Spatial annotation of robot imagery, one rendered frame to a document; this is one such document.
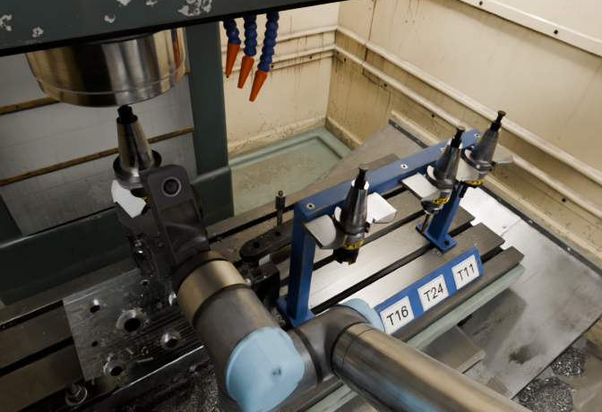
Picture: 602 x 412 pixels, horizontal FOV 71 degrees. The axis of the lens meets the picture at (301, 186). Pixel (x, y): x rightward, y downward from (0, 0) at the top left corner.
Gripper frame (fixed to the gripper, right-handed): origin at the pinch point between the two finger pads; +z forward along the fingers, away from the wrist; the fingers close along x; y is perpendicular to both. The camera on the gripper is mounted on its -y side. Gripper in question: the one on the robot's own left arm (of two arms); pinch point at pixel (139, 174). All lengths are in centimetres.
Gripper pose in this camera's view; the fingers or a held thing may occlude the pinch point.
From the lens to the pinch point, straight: 63.6
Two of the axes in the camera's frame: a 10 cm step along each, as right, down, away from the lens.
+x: 8.0, -3.5, 4.8
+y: -0.7, 7.5, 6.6
